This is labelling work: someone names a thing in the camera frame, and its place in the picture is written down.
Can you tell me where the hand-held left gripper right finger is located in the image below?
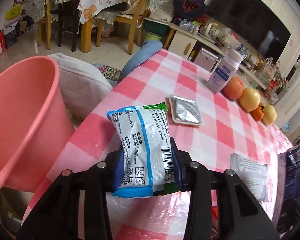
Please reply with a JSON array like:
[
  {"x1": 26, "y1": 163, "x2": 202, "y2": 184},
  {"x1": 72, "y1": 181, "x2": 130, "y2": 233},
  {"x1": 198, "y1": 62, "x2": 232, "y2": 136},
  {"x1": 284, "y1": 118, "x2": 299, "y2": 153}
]
[{"x1": 170, "y1": 137, "x2": 282, "y2": 240}]

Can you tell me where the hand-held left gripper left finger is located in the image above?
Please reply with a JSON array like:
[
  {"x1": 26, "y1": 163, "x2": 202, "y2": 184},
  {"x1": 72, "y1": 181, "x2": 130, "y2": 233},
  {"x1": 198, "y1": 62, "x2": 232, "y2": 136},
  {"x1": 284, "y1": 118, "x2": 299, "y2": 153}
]
[{"x1": 16, "y1": 151, "x2": 126, "y2": 240}]

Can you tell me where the blue green white packet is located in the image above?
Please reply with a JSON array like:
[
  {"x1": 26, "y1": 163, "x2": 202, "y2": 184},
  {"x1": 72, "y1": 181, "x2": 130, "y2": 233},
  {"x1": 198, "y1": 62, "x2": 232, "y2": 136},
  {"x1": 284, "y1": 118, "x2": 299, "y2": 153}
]
[{"x1": 106, "y1": 101, "x2": 180, "y2": 199}]

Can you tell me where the silver foil carton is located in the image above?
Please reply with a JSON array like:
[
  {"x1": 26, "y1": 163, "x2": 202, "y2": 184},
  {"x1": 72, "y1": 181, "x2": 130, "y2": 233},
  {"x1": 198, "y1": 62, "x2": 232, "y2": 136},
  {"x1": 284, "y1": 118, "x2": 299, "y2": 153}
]
[{"x1": 169, "y1": 94, "x2": 205, "y2": 126}]

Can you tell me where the white printed packet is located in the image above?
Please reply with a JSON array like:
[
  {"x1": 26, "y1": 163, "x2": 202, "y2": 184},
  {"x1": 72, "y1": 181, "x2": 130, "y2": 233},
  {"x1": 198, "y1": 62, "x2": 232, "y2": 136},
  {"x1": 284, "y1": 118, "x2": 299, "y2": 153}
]
[{"x1": 230, "y1": 153, "x2": 268, "y2": 202}]

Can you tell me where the pink plastic bucket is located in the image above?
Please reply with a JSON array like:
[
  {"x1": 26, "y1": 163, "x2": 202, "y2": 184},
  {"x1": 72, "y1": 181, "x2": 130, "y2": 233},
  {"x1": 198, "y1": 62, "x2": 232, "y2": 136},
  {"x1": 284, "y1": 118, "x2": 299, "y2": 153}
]
[{"x1": 0, "y1": 56, "x2": 75, "y2": 195}]

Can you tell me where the dark blue printed packet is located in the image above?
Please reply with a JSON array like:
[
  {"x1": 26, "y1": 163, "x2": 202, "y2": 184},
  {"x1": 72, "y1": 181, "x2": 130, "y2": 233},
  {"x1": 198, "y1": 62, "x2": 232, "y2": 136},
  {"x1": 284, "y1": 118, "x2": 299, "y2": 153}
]
[{"x1": 277, "y1": 144, "x2": 300, "y2": 233}]

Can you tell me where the pink checked tablecloth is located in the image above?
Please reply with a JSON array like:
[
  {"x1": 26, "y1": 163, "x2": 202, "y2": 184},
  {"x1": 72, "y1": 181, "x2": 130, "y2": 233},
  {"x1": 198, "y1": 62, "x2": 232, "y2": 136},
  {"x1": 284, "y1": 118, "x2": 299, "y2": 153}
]
[{"x1": 22, "y1": 49, "x2": 294, "y2": 240}]

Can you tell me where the white cushion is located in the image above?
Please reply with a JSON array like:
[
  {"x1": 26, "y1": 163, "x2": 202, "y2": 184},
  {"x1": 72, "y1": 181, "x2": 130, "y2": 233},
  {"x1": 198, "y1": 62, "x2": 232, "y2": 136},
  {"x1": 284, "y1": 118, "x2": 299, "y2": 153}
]
[{"x1": 47, "y1": 52, "x2": 113, "y2": 123}]

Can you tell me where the orange tangerine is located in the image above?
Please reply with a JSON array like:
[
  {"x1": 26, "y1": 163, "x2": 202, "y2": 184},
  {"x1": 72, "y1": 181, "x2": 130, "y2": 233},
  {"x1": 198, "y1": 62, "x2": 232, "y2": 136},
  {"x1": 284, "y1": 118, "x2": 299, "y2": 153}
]
[{"x1": 251, "y1": 105, "x2": 267, "y2": 122}]

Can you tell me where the red apple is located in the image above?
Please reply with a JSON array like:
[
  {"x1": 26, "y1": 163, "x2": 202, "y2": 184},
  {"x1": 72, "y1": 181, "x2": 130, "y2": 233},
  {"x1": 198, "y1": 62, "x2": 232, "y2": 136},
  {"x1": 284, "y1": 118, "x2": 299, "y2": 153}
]
[{"x1": 222, "y1": 76, "x2": 246, "y2": 101}]

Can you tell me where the owl print cushion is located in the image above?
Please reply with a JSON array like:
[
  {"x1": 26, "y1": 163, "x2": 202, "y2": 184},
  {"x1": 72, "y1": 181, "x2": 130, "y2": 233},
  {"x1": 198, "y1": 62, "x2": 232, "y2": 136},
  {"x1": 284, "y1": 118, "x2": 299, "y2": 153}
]
[{"x1": 92, "y1": 63, "x2": 122, "y2": 83}]

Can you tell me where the yellow pear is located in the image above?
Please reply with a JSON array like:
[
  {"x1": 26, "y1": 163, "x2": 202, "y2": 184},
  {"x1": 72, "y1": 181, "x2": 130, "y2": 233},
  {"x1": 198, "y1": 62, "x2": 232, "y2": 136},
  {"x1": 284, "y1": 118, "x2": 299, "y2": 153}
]
[
  {"x1": 262, "y1": 104, "x2": 277, "y2": 125},
  {"x1": 239, "y1": 87, "x2": 262, "y2": 112}
]

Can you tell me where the white milk bottle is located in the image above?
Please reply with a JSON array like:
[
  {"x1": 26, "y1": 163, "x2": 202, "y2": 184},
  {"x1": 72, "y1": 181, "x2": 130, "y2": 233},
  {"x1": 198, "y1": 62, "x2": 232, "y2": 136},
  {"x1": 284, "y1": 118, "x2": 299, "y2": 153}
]
[{"x1": 206, "y1": 49, "x2": 244, "y2": 94}]

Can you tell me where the silver metal case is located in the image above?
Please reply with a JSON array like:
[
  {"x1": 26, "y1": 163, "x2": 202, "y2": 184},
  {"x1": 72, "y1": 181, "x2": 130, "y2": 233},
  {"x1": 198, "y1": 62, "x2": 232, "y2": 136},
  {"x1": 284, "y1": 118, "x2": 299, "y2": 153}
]
[{"x1": 194, "y1": 47, "x2": 219, "y2": 72}]

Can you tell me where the blue cushion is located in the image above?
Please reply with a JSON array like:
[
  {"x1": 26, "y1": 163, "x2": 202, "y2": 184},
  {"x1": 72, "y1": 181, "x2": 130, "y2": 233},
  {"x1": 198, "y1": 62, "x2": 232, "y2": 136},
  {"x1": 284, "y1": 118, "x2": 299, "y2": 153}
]
[{"x1": 119, "y1": 41, "x2": 163, "y2": 83}]

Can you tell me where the cream television cabinet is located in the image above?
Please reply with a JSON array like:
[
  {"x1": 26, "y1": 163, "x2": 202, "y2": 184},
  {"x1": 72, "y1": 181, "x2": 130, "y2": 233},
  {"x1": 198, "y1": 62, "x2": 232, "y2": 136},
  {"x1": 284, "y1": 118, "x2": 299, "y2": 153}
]
[{"x1": 168, "y1": 21, "x2": 278, "y2": 98}]

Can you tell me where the clear plastic food bag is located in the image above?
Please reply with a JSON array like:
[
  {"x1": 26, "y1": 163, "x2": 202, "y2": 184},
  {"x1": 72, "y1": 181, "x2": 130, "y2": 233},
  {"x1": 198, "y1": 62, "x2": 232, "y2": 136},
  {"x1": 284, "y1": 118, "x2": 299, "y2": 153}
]
[{"x1": 217, "y1": 28, "x2": 232, "y2": 46}]

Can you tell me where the green bin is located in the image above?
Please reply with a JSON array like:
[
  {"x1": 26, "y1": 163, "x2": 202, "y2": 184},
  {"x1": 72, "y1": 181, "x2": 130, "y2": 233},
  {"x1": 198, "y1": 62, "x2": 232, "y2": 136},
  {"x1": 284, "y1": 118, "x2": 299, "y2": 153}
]
[{"x1": 142, "y1": 19, "x2": 171, "y2": 40}]

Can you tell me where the wooden chair with lace cover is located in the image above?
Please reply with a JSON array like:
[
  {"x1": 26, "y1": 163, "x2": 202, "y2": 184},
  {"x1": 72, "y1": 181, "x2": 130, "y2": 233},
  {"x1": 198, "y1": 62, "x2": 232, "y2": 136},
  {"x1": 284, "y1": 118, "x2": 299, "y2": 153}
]
[{"x1": 115, "y1": 0, "x2": 163, "y2": 54}]

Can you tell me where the glass electric kettle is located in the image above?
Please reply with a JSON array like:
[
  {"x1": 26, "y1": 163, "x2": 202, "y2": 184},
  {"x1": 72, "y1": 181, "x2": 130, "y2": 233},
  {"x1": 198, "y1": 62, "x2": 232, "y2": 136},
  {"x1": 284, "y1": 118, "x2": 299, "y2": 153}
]
[{"x1": 204, "y1": 22, "x2": 219, "y2": 37}]

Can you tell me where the pack of small bottles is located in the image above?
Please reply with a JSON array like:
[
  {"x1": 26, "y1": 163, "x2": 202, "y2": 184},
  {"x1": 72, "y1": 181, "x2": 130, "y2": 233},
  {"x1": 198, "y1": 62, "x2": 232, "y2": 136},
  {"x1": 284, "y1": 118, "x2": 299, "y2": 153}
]
[{"x1": 179, "y1": 19, "x2": 199, "y2": 33}]

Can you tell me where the white paper bag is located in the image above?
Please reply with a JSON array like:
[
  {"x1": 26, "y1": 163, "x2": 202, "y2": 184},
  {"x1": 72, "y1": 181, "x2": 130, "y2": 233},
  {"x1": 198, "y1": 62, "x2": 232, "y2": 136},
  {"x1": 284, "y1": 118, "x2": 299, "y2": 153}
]
[{"x1": 150, "y1": 0, "x2": 175, "y2": 22}]

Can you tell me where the dark blue wrapped bouquet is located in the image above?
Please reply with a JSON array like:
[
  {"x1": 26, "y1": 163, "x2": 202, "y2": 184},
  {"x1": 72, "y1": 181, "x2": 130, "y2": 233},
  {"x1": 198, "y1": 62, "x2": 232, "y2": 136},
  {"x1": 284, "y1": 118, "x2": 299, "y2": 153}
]
[{"x1": 172, "y1": 0, "x2": 208, "y2": 22}]

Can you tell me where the black television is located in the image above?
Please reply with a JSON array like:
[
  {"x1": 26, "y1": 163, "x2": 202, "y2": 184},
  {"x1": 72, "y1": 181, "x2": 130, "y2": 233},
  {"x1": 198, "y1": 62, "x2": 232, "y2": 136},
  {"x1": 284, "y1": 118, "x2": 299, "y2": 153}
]
[{"x1": 206, "y1": 0, "x2": 292, "y2": 63}]

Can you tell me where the dark chair with lace cover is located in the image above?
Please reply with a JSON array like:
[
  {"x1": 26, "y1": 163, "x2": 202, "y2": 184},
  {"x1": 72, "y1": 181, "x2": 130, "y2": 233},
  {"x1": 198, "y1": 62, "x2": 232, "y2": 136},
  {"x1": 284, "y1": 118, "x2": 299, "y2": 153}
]
[{"x1": 55, "y1": 0, "x2": 79, "y2": 52}]

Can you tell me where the dining table with orange-print cloth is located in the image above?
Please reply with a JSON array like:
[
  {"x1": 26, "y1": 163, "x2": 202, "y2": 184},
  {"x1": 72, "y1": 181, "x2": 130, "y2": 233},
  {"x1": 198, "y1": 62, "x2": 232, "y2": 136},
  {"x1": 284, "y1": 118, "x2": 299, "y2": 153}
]
[{"x1": 77, "y1": 0, "x2": 124, "y2": 53}]

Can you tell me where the light wooden chair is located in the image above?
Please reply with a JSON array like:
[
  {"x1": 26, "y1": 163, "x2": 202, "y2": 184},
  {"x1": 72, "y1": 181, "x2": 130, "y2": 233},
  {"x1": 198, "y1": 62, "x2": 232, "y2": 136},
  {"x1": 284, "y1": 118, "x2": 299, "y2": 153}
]
[{"x1": 33, "y1": 0, "x2": 53, "y2": 50}]

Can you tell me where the yellow bag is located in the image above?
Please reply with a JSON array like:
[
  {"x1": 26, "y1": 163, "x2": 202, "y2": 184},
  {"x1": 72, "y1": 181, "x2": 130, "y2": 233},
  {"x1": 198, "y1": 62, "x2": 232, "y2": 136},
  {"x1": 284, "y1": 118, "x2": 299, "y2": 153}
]
[{"x1": 5, "y1": 3, "x2": 23, "y2": 20}]

